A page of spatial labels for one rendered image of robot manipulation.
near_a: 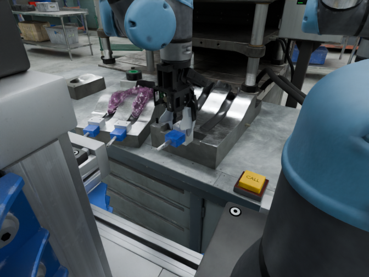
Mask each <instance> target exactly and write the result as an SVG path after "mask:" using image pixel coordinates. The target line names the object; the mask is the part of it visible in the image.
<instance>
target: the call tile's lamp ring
mask: <svg viewBox="0 0 369 277"><path fill-rule="evenodd" d="M244 173H245V171H243V172H242V174H241V176H240V177H239V179H238V181H237V182H236V184H235V187H237V188H239V189H242V190H244V191H247V192H250V193H252V194H255V195H257V196H260V197H262V194H263V193H264V191H265V188H266V186H267V183H268V181H269V180H268V179H265V180H266V182H265V184H264V186H263V188H262V190H261V192H260V194H258V193H255V192H253V191H250V190H247V189H244V188H242V187H240V186H238V184H239V181H240V179H241V177H242V176H243V174H244Z"/></svg>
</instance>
